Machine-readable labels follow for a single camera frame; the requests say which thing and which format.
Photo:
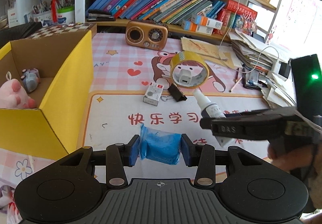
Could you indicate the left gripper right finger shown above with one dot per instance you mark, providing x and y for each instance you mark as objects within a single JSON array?
[{"x": 200, "y": 156}]

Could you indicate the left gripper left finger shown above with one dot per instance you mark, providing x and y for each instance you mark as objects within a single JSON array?
[{"x": 118, "y": 156}]

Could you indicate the blue plastic packet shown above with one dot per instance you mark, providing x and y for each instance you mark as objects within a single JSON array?
[{"x": 159, "y": 146}]

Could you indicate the white glue bottle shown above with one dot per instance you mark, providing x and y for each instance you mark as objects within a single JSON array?
[{"x": 210, "y": 109}]

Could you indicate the small white grey box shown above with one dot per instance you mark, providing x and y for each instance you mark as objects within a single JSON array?
[{"x": 153, "y": 94}]

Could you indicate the black binder clip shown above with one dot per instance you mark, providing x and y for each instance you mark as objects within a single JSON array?
[{"x": 175, "y": 94}]

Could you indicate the white charger plug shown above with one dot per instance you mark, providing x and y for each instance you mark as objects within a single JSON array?
[{"x": 183, "y": 78}]

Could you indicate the yellow tape roll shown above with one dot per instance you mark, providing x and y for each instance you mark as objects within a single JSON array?
[{"x": 190, "y": 61}]

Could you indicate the grey purple toy figure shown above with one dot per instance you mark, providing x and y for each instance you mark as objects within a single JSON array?
[{"x": 30, "y": 79}]

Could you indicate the pink plush pig toy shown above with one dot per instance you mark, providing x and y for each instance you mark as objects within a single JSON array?
[{"x": 14, "y": 96}]

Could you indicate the right hand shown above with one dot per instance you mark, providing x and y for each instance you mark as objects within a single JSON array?
[{"x": 298, "y": 158}]

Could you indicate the black power adapter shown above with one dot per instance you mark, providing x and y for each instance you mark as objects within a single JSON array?
[{"x": 284, "y": 70}]

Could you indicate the black phone on table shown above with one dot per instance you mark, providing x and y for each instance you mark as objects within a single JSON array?
[{"x": 250, "y": 80}]

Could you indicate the white pencil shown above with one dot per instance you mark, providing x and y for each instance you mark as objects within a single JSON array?
[{"x": 234, "y": 86}]

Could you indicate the pink checkered tablecloth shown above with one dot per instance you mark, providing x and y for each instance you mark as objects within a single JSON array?
[{"x": 93, "y": 91}]

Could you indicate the stack of papers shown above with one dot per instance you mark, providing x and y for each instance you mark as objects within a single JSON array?
[{"x": 276, "y": 90}]

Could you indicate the brown paper envelopes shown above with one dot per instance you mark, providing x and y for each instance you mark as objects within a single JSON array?
[{"x": 209, "y": 51}]

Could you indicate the yellow cardboard box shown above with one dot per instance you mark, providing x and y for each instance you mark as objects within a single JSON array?
[{"x": 65, "y": 65}]

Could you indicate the brown retro radio speaker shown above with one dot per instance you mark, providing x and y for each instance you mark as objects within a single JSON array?
[{"x": 146, "y": 34}]

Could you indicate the orange white box lower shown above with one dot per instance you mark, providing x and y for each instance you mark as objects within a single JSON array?
[{"x": 190, "y": 26}]

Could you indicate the orange white box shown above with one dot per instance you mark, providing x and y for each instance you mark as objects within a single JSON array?
[
  {"x": 205, "y": 21},
  {"x": 190, "y": 26}
]

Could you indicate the orange white box upper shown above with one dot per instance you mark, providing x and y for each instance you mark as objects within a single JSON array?
[{"x": 205, "y": 21}]

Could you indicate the red thick dictionary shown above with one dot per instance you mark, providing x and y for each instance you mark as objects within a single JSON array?
[{"x": 240, "y": 9}]

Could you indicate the wooden chessboard box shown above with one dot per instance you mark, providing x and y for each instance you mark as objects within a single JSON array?
[{"x": 58, "y": 29}]

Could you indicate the green lid white jar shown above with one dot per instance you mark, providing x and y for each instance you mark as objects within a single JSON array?
[{"x": 66, "y": 15}]

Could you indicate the black electronic keyboard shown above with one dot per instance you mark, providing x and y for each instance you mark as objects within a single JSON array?
[{"x": 18, "y": 32}]

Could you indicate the white pen holder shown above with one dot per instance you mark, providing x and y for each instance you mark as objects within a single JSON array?
[{"x": 45, "y": 18}]

